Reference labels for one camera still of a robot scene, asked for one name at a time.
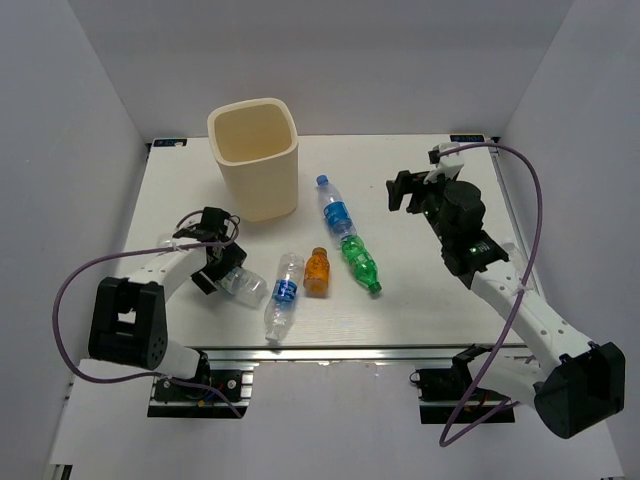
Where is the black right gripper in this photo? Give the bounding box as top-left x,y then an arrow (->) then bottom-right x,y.
385,170 -> 457,246

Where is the clear green-label water bottle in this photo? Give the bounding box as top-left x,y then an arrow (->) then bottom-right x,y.
216,266 -> 268,308

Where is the crushed clear blue-label bottle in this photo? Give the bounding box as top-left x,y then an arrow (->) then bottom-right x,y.
264,253 -> 304,344

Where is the green plastic bottle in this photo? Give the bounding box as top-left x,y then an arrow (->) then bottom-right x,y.
341,235 -> 382,296

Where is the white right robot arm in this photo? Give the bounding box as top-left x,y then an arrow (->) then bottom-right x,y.
386,170 -> 626,439

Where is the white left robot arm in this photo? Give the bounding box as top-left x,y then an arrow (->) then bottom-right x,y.
88,207 -> 247,399

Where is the cream plastic bin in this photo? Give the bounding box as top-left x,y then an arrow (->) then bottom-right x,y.
207,98 -> 299,222

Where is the small blue-cap bottle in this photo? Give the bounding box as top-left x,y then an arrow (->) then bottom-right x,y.
156,234 -> 174,248

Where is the blue label water bottle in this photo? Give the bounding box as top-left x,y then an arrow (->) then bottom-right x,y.
316,175 -> 357,242

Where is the blue sticker right corner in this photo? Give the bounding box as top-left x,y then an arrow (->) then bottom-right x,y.
449,134 -> 486,143

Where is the blue sticker corner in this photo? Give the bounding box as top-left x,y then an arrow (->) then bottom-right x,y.
449,134 -> 486,143
152,138 -> 187,148

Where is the orange juice bottle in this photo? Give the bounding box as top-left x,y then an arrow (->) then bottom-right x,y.
303,247 -> 330,297

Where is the blue sticker left corner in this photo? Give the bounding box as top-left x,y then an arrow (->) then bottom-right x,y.
152,138 -> 187,148

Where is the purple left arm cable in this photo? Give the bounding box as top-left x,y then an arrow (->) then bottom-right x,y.
52,209 -> 242,385

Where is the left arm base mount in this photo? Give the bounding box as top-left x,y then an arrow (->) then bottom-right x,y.
147,368 -> 253,419

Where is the aluminium table frame rail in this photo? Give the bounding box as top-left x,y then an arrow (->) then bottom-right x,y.
189,344 -> 531,369

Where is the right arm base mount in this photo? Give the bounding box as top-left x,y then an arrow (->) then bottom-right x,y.
408,345 -> 515,426

